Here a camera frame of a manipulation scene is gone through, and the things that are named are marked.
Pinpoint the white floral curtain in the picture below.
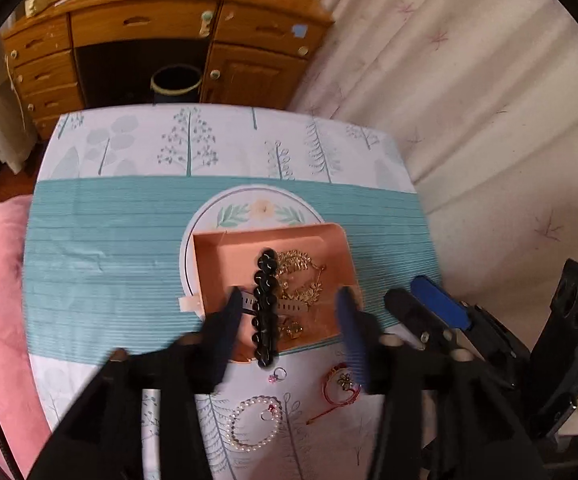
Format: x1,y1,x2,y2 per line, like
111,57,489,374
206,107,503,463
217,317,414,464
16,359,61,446
293,0,578,344

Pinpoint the red cord bracelet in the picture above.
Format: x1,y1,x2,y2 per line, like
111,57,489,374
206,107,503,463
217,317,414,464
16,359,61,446
305,362,366,426

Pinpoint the wooden desk with drawers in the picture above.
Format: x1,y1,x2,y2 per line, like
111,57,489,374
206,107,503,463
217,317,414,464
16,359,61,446
1,0,333,140

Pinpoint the white pearl necklace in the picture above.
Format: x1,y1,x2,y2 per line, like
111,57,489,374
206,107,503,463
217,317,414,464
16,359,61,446
228,393,285,453

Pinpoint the pink jewelry tray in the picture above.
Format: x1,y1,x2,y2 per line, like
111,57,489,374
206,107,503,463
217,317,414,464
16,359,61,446
179,223,359,363

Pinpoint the pink fleece blanket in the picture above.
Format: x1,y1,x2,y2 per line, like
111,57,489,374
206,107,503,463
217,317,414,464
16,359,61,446
0,195,50,476

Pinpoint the black waste bin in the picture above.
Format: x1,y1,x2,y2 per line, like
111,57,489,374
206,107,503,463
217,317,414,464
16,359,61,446
150,64,202,104

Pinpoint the pink watch band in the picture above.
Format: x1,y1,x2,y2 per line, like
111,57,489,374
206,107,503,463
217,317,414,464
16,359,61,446
241,290,310,316

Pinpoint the black bead bracelet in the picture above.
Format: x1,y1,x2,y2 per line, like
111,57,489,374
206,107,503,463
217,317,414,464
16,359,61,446
251,248,280,369

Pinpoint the tree-print tablecloth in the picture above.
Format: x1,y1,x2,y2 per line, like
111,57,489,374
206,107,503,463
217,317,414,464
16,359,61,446
23,105,440,479

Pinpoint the gold pearl leaf jewelry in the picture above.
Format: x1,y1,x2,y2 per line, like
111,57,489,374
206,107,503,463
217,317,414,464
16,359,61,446
276,249,327,340

